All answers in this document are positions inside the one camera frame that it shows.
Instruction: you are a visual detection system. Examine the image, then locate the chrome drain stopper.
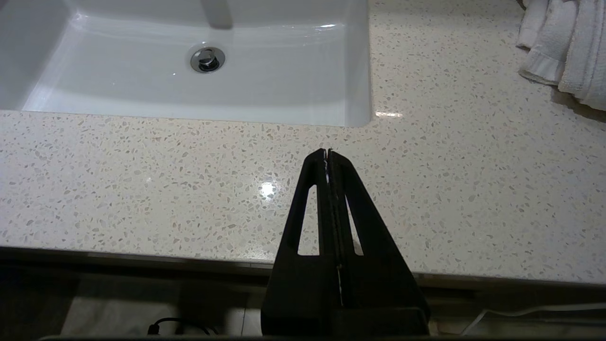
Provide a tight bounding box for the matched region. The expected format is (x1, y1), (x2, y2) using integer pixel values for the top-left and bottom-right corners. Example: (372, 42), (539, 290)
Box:
(190, 45), (226, 73)

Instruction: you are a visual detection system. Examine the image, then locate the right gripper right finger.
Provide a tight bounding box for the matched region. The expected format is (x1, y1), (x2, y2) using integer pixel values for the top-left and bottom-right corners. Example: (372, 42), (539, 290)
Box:
(329, 149), (430, 334)

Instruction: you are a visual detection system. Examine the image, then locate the black cable with plug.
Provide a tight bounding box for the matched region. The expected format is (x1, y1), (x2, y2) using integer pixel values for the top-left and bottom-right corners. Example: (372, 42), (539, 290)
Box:
(147, 316), (221, 336)

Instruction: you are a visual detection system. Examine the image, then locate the white floor cable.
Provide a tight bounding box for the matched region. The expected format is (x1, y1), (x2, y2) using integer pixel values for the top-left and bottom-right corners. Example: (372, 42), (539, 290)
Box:
(459, 303), (606, 336)

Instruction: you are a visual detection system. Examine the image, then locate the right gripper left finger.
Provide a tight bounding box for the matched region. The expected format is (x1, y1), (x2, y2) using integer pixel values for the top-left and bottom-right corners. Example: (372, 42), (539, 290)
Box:
(260, 148), (423, 335)

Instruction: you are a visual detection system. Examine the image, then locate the white crumpled towel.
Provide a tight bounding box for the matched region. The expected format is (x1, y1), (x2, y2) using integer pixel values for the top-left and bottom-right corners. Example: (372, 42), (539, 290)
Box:
(516, 0), (606, 112)

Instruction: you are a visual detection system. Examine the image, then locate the white ceramic sink basin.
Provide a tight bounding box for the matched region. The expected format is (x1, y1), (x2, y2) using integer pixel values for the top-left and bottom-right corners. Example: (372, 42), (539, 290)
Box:
(0, 0), (373, 128)

